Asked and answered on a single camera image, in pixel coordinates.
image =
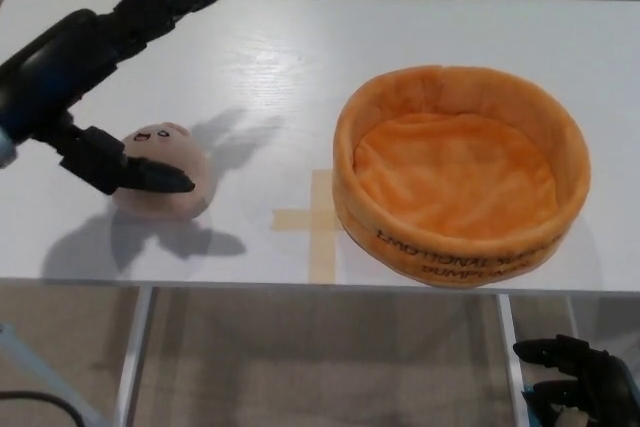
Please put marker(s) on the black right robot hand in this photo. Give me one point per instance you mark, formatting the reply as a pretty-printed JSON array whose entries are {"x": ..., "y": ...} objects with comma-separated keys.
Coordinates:
[{"x": 605, "y": 387}]

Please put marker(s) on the orange plush round basket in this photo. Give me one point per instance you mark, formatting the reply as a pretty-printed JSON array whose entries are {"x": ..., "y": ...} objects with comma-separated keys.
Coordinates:
[{"x": 455, "y": 182}]

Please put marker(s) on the pink round plush toy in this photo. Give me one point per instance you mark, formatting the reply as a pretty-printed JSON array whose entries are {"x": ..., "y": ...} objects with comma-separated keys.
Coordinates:
[{"x": 192, "y": 154}]

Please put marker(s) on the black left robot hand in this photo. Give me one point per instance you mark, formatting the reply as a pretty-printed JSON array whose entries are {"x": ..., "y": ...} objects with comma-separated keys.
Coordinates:
[{"x": 60, "y": 62}]

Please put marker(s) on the beige masking tape cross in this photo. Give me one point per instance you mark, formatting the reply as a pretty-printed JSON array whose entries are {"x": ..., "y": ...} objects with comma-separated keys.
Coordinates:
[{"x": 322, "y": 222}]

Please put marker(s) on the white table leg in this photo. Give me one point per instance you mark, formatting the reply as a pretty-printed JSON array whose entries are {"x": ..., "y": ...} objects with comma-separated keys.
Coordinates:
[
  {"x": 135, "y": 357},
  {"x": 511, "y": 327}
]

